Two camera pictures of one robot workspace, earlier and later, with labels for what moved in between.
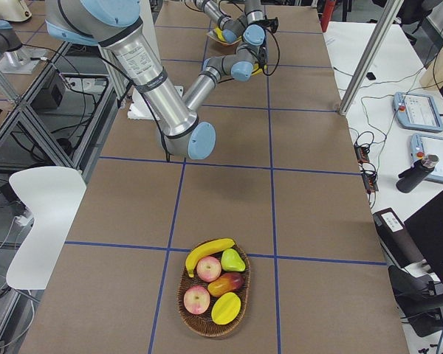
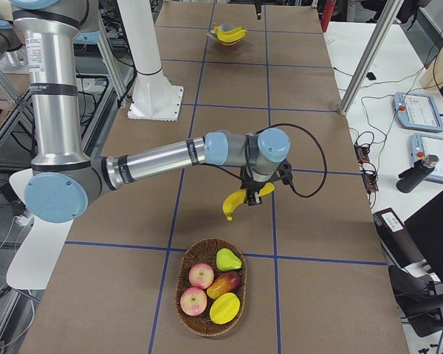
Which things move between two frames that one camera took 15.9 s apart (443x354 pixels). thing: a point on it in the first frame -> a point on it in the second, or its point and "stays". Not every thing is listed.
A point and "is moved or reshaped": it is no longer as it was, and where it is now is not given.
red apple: [209, 268] -> [201, 276]
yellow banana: [259, 71] is moved or reshaped
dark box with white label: [396, 237] stays
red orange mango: [224, 284] stays
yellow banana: [204, 248] -> [240, 196]
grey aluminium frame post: [373, 49] stays
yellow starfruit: [226, 308] stays
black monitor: [434, 229] stays
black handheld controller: [410, 178] stays
